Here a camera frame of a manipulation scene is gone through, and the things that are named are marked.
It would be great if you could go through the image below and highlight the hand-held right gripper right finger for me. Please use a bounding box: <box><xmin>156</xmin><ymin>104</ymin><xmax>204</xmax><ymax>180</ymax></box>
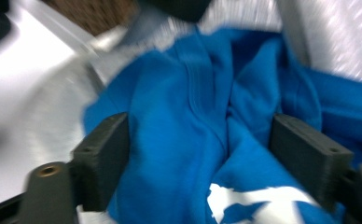
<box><xmin>268</xmin><ymin>113</ymin><xmax>355</xmax><ymax>213</ymax></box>

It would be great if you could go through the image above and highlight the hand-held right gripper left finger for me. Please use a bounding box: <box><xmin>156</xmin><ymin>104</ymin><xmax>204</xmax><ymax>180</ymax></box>
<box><xmin>72</xmin><ymin>112</ymin><xmax>131</xmax><ymax>212</ymax></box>

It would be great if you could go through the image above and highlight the brown woven basket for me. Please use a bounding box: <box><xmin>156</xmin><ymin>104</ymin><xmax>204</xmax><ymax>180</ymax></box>
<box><xmin>42</xmin><ymin>0</ymin><xmax>140</xmax><ymax>36</ymax></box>

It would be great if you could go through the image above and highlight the blue garment with white print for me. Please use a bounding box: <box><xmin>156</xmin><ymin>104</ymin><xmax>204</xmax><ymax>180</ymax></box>
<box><xmin>82</xmin><ymin>26</ymin><xmax>362</xmax><ymax>224</ymax></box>

